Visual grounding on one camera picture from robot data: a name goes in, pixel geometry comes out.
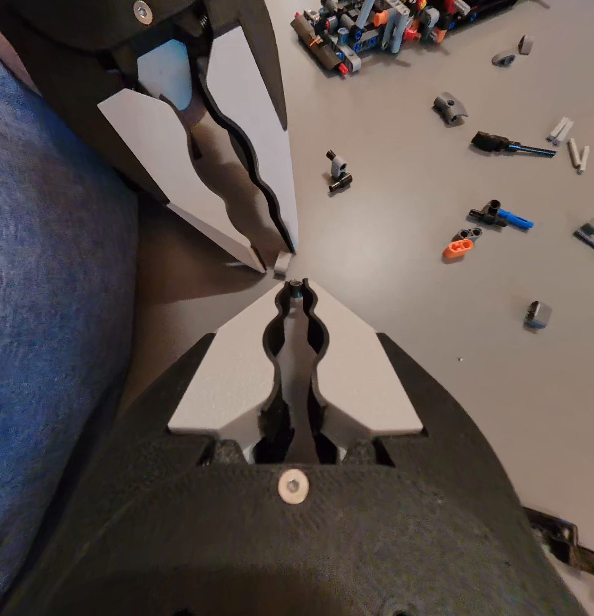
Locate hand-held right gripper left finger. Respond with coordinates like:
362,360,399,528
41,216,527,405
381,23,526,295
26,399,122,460
168,280,297,464

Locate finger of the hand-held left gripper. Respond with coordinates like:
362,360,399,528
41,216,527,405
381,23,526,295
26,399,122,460
96,39,268,275
200,24,298,255

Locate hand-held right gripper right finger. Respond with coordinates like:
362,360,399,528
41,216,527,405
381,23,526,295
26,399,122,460
302,278,426,464

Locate grey connector with black pins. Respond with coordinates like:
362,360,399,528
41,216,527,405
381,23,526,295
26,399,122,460
326,150,354,193

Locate multicoloured lego car chassis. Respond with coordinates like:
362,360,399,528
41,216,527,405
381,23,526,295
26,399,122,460
291,0,524,74

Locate black lego beam assembly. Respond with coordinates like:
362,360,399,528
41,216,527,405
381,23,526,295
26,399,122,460
522,505,594,578

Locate grey slope lego brick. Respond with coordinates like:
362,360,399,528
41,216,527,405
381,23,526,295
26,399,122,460
523,301,553,330

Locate grey curved lego panel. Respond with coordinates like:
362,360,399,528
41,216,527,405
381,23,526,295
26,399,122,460
433,92,468,127

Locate black lego axle assembly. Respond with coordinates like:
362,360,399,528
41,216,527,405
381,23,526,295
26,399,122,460
471,131,557,157

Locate dark grey lego plate assembly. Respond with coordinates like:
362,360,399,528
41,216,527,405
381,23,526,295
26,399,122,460
573,219,594,256

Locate black connector with blue pin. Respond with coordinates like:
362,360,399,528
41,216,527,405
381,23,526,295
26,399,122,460
468,200,535,231

